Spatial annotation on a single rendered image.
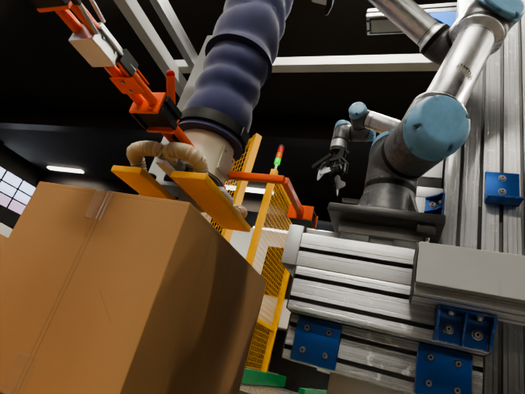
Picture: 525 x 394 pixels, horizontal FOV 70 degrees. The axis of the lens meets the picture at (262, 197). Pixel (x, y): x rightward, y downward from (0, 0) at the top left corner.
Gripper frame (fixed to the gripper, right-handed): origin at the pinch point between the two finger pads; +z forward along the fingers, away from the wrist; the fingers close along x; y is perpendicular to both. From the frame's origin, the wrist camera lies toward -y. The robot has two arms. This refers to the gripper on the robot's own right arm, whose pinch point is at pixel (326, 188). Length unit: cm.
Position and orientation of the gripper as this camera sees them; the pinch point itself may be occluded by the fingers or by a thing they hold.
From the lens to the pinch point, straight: 169.7
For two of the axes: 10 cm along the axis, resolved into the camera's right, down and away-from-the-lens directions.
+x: 6.7, 4.5, 5.9
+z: -2.5, 8.9, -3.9
